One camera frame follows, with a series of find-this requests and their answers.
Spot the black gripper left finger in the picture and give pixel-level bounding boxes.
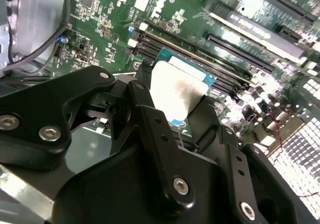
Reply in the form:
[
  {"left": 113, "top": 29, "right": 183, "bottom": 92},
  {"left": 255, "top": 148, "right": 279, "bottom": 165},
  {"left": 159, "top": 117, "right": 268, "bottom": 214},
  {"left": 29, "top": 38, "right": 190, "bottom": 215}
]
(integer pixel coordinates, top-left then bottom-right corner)
[{"left": 0, "top": 58, "right": 198, "bottom": 217}]

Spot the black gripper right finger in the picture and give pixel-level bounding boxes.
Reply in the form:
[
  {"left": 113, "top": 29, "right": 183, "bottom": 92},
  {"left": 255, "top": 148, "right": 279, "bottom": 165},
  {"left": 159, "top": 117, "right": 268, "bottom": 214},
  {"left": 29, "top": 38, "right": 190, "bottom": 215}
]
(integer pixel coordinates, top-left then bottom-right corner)
[{"left": 187, "top": 95, "right": 316, "bottom": 224}]

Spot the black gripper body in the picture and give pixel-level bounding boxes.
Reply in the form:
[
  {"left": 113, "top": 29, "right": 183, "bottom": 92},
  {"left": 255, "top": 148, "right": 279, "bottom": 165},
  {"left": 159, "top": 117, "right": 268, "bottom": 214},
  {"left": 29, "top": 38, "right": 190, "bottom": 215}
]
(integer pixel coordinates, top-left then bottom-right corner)
[{"left": 53, "top": 143, "right": 241, "bottom": 224}]

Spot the silver CPU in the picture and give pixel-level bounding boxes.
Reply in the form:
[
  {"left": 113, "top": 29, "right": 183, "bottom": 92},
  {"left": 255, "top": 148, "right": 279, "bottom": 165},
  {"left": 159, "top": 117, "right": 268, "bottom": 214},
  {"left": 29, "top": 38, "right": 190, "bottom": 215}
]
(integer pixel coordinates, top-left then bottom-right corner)
[{"left": 149, "top": 47, "right": 218, "bottom": 139}]

